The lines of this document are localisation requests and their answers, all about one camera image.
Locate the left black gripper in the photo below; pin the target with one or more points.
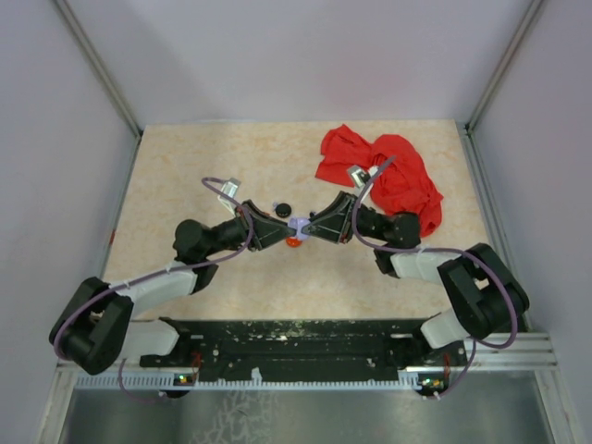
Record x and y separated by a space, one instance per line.
266 230

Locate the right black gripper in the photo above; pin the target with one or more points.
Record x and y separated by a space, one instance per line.
336 223

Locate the purple earbud charging case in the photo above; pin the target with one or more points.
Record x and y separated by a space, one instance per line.
299 223

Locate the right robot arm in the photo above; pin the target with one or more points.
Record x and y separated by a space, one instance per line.
484 295

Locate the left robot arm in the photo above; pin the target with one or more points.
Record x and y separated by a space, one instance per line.
95 331

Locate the black round charging case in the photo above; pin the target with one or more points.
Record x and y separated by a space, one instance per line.
283 210

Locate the red round charging case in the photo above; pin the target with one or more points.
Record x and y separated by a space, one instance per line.
293 242

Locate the red crumpled cloth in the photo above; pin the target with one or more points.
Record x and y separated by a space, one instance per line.
404 186

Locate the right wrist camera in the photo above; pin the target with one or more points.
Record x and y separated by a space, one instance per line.
359 176

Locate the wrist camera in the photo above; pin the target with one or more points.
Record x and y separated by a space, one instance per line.
228 192
359 176

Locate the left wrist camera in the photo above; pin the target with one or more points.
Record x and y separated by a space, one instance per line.
228 192

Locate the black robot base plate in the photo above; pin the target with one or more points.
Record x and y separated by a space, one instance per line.
294 351

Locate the white slotted cable duct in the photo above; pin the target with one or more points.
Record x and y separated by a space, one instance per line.
178 381

